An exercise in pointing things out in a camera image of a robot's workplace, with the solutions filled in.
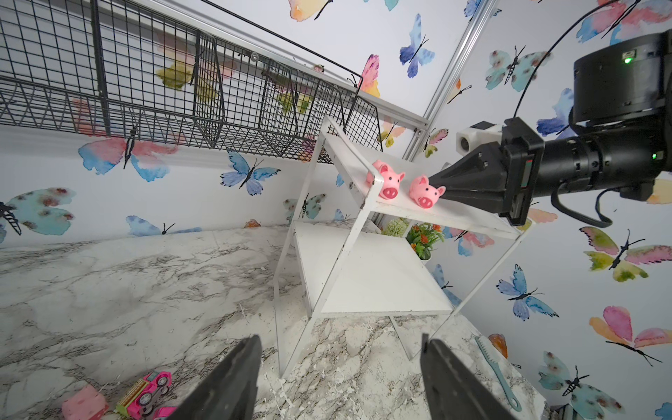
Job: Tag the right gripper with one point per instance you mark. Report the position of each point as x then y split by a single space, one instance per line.
477 179

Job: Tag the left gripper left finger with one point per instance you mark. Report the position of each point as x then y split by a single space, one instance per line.
230 390

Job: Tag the black wire wall basket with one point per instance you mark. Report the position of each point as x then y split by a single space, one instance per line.
118 68

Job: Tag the pink toy car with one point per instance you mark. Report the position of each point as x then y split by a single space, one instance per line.
143 397

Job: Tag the white two-tier shelf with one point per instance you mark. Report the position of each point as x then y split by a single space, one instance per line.
327 272

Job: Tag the teal plastic comb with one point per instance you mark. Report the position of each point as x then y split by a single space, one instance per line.
493 364

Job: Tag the pink pig toy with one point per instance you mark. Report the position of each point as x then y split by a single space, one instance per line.
391 180
424 194

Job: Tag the potted plant with flowers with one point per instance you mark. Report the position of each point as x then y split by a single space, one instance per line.
423 237

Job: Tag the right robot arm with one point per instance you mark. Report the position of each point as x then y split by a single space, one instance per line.
621 139

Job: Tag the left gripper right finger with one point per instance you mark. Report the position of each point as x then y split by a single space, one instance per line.
452 391

